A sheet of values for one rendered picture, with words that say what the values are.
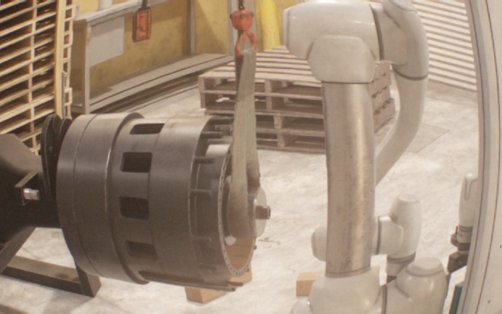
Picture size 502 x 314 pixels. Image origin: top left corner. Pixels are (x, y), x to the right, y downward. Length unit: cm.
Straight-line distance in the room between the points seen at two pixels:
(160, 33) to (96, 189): 624
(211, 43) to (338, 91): 759
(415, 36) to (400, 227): 54
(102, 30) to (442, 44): 335
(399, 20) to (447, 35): 625
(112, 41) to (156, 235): 500
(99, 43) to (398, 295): 578
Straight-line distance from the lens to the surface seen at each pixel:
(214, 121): 258
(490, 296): 179
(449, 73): 801
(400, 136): 184
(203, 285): 253
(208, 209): 245
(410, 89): 175
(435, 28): 799
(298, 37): 166
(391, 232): 200
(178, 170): 244
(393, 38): 166
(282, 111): 614
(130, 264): 258
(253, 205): 256
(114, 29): 736
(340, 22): 164
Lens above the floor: 174
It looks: 16 degrees down
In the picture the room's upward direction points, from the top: 4 degrees counter-clockwise
